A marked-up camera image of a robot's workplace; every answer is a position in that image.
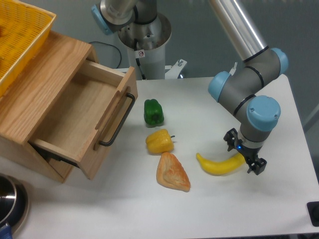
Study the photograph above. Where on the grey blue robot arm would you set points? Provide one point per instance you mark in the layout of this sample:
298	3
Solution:
236	91

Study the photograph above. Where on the green bell pepper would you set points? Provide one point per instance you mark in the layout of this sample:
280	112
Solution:
153	113

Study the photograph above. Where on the black metal drawer handle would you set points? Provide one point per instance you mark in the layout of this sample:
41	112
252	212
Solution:
121	123

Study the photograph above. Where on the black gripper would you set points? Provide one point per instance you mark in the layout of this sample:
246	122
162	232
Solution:
248	149

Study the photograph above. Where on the open wooden drawer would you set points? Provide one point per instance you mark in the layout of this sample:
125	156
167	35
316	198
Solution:
89	109

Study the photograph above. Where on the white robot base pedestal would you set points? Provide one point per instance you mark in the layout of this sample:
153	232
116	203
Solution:
145	45

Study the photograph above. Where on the black table corner fixture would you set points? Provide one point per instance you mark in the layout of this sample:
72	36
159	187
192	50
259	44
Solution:
313	210

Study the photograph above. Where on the yellow bell pepper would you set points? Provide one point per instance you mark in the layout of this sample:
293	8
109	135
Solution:
159	142

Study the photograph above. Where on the wooden drawer cabinet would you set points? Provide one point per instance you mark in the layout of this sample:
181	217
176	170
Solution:
31	96

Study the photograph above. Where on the golden pastry turnover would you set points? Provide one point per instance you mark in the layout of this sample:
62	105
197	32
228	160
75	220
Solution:
171	174

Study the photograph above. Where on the yellow plastic basket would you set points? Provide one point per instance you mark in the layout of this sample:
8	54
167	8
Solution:
23	30

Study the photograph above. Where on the yellow banana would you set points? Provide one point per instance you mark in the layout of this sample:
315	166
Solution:
222	167

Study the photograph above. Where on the steel pot with lid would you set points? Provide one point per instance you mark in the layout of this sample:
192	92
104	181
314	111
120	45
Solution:
14	203

